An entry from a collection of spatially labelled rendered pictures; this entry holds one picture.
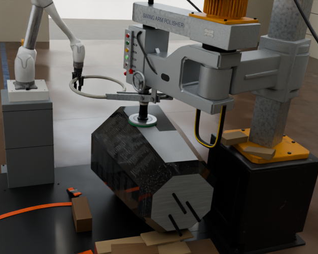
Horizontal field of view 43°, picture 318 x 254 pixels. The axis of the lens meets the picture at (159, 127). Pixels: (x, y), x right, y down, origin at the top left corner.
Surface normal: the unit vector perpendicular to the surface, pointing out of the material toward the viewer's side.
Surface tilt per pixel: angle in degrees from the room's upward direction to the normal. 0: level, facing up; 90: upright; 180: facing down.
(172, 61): 90
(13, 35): 90
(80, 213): 0
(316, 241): 0
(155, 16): 90
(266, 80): 90
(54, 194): 0
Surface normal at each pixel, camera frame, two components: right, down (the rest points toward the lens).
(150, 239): 0.08, -0.91
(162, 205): 0.31, 0.40
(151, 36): 0.63, 0.35
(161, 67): -0.77, 0.20
